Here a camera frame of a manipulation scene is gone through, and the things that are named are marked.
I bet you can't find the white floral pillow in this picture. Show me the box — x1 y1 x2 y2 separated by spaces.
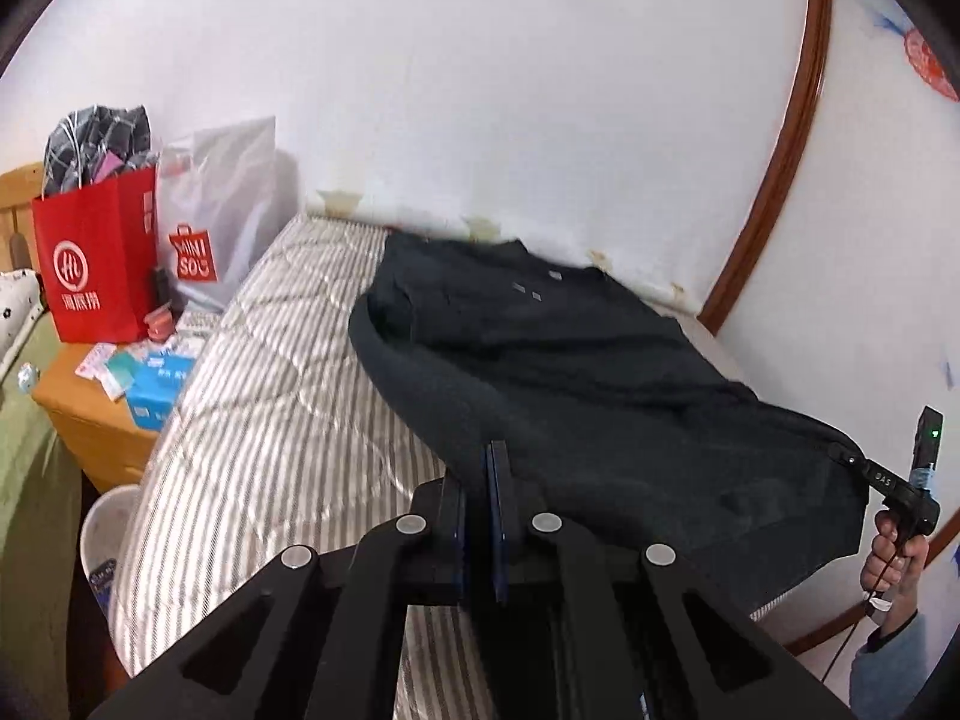
0 268 42 376

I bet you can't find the wooden nightstand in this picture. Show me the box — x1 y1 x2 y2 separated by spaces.
31 337 203 496

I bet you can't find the person's right forearm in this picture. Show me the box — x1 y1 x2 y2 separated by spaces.
850 607 929 720

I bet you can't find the person's right hand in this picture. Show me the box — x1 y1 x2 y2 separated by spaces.
860 514 929 616

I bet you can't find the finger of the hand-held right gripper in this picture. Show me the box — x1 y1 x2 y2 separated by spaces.
825 442 872 481

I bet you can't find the white plastic bin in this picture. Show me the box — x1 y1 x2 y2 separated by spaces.
79 484 143 620

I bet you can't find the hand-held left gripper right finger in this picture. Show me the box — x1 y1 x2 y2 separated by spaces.
484 441 860 720

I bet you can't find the white plastic shopping bag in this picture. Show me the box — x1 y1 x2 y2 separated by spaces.
154 116 278 314

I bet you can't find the striped mattress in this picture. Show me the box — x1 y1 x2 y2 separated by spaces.
109 211 758 720

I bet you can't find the pink printed packet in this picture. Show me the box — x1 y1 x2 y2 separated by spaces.
75 343 117 383

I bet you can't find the wooden headboard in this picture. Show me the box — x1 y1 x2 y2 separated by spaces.
0 163 44 275

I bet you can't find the dark plaid cloth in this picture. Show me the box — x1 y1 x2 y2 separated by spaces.
43 105 160 200

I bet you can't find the red paper decoration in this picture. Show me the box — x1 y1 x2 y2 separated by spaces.
900 24 960 102

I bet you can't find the blue tissue pack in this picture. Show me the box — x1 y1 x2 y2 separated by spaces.
124 355 197 432

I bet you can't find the brown wooden door frame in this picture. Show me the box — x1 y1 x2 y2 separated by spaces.
697 0 871 657

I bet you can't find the red paper bag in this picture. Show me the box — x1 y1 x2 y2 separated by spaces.
31 165 160 344

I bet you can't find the black cable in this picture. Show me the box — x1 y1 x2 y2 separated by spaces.
821 589 897 685

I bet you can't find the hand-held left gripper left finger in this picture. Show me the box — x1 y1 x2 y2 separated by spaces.
86 474 488 720

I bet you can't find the black sweatshirt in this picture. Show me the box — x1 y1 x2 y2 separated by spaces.
347 231 875 601

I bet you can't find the green blanket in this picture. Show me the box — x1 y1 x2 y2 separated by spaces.
0 330 83 691

